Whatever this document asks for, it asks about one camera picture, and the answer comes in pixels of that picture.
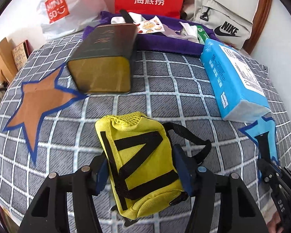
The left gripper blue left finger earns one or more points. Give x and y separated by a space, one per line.
99 174

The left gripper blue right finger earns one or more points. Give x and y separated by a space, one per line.
186 168

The yellow black pouch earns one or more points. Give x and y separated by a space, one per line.
143 178

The green wet wipe packet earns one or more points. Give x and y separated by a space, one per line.
202 36

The clear plastic bag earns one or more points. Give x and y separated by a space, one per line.
187 32

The white sock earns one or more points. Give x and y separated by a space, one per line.
129 17

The right hand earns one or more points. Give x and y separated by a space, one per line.
274 225

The grey checkered bed sheet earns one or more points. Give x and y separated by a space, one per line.
166 87

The blue star sticker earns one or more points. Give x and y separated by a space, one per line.
262 133

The blue tissue pack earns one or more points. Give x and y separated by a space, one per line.
239 96

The brown star sticker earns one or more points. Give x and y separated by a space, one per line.
39 99

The purple towel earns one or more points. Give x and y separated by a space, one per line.
158 42

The decorated notebook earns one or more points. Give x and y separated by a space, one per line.
21 54

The wooden headboard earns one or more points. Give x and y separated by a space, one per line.
8 69

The fruit pattern sticker packet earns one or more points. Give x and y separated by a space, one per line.
153 25

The grey Nike waist bag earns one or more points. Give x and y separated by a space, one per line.
228 26

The white Miniso plastic bag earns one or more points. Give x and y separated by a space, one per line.
59 18

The brown wooden door frame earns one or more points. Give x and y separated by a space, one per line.
259 23

